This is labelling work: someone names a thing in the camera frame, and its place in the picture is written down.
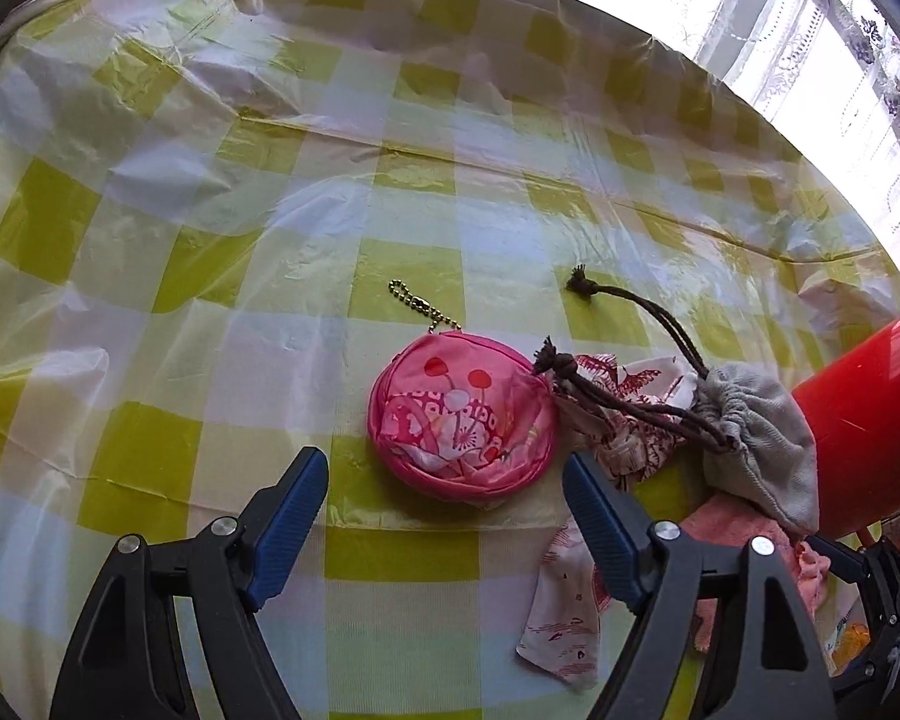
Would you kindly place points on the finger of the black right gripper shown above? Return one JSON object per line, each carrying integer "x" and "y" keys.
{"x": 846, "y": 564}

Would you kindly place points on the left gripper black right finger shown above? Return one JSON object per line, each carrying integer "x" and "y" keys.
{"x": 764, "y": 660}

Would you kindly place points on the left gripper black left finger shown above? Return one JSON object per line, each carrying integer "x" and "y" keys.
{"x": 125, "y": 656}

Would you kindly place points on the grey drawstring pouch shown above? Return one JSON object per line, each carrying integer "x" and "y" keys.
{"x": 753, "y": 437}

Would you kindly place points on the red white print cloth pouch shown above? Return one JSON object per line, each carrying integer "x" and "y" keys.
{"x": 562, "y": 634}

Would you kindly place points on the orange organza gift bag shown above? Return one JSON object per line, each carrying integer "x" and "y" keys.
{"x": 850, "y": 634}

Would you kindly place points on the red thermos jug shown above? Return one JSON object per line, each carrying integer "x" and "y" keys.
{"x": 853, "y": 409}

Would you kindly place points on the pink round coin purse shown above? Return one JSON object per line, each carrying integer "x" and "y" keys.
{"x": 460, "y": 417}

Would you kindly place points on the green checkered plastic tablecloth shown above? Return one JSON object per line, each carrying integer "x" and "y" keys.
{"x": 202, "y": 204}

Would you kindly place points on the white floral sheer curtain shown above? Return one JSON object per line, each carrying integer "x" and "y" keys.
{"x": 826, "y": 74}

